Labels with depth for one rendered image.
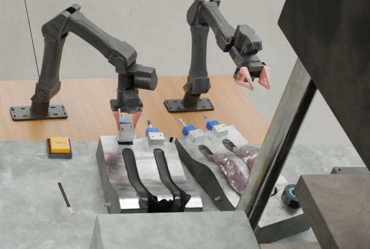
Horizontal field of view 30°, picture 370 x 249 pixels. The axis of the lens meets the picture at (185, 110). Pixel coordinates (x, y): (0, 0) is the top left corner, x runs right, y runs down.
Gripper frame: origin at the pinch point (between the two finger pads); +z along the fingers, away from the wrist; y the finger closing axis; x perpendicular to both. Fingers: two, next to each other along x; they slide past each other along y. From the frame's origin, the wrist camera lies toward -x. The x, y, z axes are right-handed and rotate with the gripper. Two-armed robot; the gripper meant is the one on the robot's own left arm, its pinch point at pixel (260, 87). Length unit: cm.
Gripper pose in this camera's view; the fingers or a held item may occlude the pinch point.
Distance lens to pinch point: 223.8
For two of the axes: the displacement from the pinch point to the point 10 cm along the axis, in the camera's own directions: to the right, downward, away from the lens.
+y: 9.1, -0.5, 4.2
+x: -2.5, 7.5, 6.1
